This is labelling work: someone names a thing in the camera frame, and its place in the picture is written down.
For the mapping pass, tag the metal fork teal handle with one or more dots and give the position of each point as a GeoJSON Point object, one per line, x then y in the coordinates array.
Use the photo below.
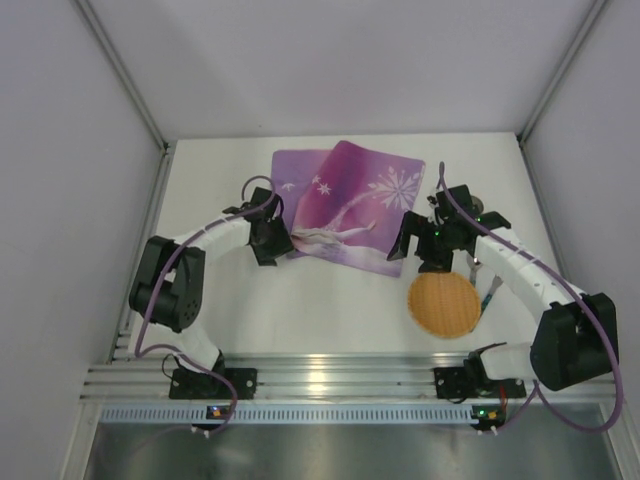
{"type": "Point", "coordinates": [495, 285]}

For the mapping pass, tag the purple printed cloth placemat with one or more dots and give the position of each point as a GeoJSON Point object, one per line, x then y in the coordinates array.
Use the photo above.
{"type": "Point", "coordinates": [346, 205]}

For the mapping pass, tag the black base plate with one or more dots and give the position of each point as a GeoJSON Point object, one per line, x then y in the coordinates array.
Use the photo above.
{"type": "Point", "coordinates": [189, 385]}
{"type": "Point", "coordinates": [460, 383]}

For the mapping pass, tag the metal spoon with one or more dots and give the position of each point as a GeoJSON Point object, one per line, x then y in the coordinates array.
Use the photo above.
{"type": "Point", "coordinates": [474, 266]}

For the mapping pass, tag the beige metal cup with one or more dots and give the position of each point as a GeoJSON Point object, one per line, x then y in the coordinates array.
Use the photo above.
{"type": "Point", "coordinates": [478, 206]}

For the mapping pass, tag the aluminium mounting rail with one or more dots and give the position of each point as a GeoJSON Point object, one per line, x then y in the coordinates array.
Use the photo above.
{"type": "Point", "coordinates": [307, 377]}

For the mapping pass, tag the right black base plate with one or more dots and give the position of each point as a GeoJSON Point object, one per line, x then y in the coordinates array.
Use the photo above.
{"type": "Point", "coordinates": [460, 383]}

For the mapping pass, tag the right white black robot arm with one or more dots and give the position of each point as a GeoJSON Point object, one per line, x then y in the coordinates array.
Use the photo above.
{"type": "Point", "coordinates": [576, 332]}

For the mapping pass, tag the round orange woven plate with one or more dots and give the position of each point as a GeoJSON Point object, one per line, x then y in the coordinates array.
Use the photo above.
{"type": "Point", "coordinates": [445, 305]}

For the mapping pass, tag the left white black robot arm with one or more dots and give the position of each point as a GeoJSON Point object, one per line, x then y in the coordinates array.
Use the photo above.
{"type": "Point", "coordinates": [168, 288]}

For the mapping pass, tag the perforated grey cable duct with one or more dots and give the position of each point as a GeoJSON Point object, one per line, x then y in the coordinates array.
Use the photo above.
{"type": "Point", "coordinates": [302, 414]}

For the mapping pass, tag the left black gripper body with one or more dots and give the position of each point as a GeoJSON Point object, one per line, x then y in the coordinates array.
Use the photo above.
{"type": "Point", "coordinates": [273, 240]}

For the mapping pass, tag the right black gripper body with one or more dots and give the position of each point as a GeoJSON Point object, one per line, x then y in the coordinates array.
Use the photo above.
{"type": "Point", "coordinates": [420, 236]}

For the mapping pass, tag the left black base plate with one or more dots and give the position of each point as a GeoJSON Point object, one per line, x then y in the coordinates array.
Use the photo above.
{"type": "Point", "coordinates": [189, 385]}

